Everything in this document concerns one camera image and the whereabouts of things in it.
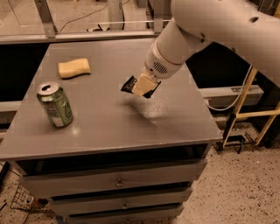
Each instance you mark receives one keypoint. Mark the black rxbar chocolate wrapper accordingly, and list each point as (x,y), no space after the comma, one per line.
(130,83)

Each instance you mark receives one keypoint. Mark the bottom drawer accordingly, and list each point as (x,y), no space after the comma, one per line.
(129,215)

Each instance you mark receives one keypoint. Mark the green soda can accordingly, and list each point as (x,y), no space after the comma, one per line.
(55,103)

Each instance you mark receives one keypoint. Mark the wire basket on floor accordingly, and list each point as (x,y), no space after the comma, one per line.
(26,202)

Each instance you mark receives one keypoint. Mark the middle drawer with knob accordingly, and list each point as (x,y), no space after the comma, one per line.
(121,201)

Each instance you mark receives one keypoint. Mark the drawer with knob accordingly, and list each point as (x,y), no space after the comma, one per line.
(113,178)
(121,201)

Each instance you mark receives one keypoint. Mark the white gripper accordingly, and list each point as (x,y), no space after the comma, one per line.
(158,65)

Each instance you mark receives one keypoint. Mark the grey drawer cabinet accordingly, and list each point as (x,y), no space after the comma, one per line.
(109,128)

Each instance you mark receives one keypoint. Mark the yellow sponge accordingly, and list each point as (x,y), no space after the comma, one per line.
(73,68)

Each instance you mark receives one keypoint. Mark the top drawer with knob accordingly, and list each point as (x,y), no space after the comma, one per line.
(113,178)

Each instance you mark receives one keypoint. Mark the yellow wooden frame stand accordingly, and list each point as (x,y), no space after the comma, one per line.
(236,114)

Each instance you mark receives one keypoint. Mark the grey metal railing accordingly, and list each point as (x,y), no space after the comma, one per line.
(47,21)

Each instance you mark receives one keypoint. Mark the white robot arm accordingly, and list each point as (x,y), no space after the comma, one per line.
(235,24)

